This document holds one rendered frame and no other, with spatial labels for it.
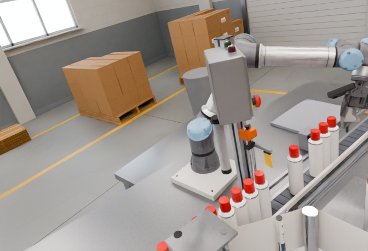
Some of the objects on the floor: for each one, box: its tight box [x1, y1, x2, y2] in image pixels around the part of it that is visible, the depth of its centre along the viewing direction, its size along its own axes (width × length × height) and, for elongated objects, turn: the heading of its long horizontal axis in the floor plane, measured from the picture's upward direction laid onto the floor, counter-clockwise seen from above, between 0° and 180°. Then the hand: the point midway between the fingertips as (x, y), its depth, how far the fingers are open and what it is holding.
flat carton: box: [0, 123, 32, 155], centre depth 440 cm, size 64×52×20 cm
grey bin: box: [182, 67, 211, 117], centre depth 373 cm, size 46×46×62 cm
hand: (341, 125), depth 116 cm, fingers closed
